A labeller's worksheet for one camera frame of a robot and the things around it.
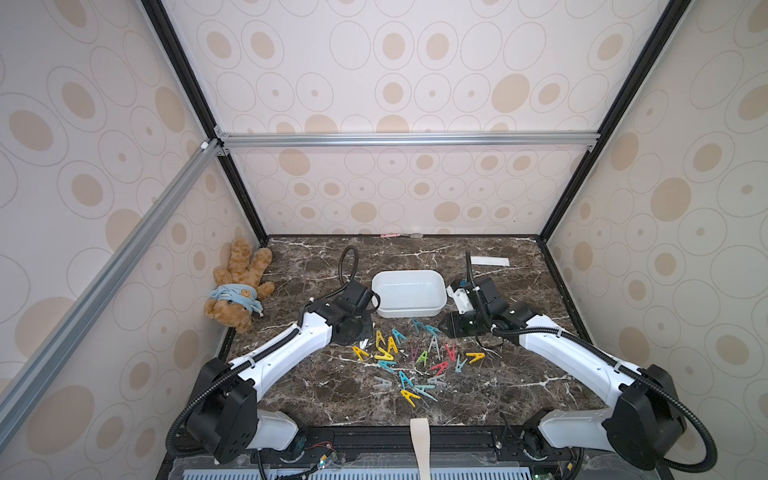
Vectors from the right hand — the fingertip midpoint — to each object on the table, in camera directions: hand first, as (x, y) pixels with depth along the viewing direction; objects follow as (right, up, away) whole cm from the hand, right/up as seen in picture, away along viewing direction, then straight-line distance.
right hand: (453, 322), depth 83 cm
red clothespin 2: (+1, -10, +5) cm, 11 cm away
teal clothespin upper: (-15, -6, +9) cm, 19 cm away
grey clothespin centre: (-4, -8, +9) cm, 12 cm away
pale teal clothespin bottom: (-8, -19, -2) cm, 21 cm away
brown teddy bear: (-66, +9, +11) cm, 67 cm away
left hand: (-22, -2, 0) cm, 22 cm away
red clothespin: (-3, -13, +3) cm, 14 cm away
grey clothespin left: (-20, -17, 0) cm, 26 cm away
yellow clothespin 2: (+8, -11, +5) cm, 15 cm away
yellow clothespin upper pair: (-17, -8, +7) cm, 20 cm away
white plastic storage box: (-11, +6, +23) cm, 26 cm away
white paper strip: (+20, +17, +30) cm, 40 cm away
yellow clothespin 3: (-19, -11, +4) cm, 22 cm away
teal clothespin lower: (-14, -16, 0) cm, 21 cm away
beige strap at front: (-10, -28, -7) cm, 30 cm away
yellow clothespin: (-27, -10, +6) cm, 29 cm away
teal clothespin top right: (-6, -4, +11) cm, 13 cm away
